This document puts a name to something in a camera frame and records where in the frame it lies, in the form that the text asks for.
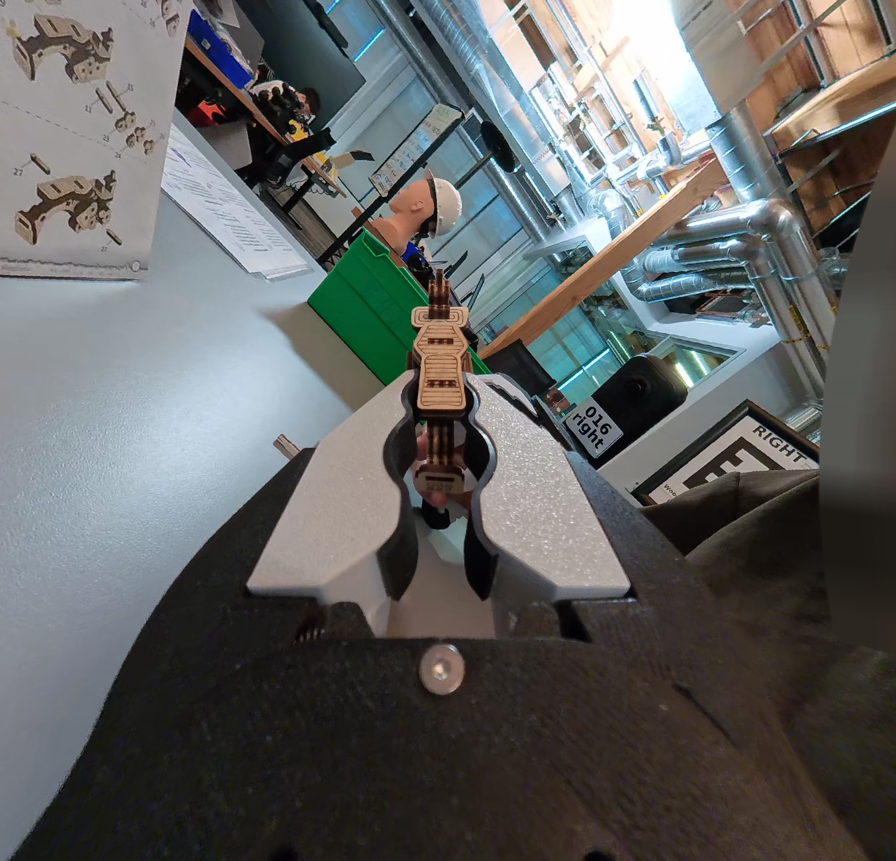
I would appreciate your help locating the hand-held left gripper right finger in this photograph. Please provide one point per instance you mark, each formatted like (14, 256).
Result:
(546, 518)

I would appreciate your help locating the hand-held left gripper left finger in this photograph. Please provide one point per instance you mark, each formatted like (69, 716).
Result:
(315, 525)

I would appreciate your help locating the grey desk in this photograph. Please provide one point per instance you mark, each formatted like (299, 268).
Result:
(105, 420)

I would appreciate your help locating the olive green shirt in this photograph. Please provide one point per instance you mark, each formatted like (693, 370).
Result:
(756, 595)

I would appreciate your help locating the wooden ceiling beam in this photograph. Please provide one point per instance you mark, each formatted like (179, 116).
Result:
(616, 244)

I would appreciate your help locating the long wooden workbench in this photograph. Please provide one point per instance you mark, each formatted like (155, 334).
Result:
(241, 97)

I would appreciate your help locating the mannequin head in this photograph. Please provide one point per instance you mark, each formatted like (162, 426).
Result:
(406, 206)

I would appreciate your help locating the white printed paper sheet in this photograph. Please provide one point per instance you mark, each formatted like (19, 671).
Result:
(224, 209)

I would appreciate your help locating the green plastic bin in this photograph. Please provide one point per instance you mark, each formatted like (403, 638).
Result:
(357, 294)

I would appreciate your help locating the small wooden model assembly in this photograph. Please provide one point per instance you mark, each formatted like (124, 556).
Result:
(439, 364)

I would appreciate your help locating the blue plastic crate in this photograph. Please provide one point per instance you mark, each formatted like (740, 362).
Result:
(217, 45)

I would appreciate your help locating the person's right hand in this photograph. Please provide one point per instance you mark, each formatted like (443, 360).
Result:
(443, 502)

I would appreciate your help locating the large black monitor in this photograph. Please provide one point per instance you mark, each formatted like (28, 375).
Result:
(308, 41)

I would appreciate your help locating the silver ventilation duct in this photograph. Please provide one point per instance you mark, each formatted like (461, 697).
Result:
(763, 244)

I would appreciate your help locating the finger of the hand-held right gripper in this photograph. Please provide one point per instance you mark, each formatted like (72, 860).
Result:
(514, 395)

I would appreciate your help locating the model assembly instruction sheet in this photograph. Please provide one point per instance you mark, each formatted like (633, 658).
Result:
(77, 104)

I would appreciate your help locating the white hard hat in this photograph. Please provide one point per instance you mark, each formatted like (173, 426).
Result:
(444, 199)

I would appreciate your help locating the white sign board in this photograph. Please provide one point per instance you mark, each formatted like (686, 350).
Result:
(413, 150)

